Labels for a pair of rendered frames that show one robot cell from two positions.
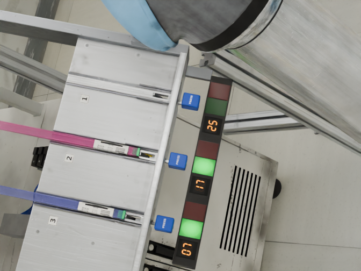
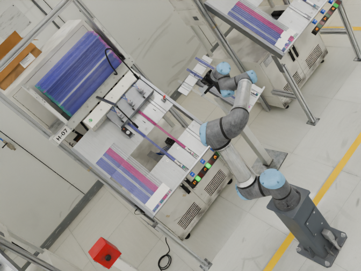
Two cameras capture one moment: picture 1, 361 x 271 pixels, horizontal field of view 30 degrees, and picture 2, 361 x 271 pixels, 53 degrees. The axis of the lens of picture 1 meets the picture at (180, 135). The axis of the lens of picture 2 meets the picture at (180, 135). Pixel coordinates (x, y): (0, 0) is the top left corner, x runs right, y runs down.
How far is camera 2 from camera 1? 1.28 m
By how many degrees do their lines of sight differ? 6
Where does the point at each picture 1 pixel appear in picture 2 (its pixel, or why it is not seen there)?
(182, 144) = (208, 156)
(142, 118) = (199, 147)
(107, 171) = (185, 155)
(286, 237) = (225, 197)
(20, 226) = (153, 156)
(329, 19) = (235, 153)
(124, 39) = not seen: hidden behind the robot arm
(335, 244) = (237, 205)
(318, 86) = (228, 163)
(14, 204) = (153, 149)
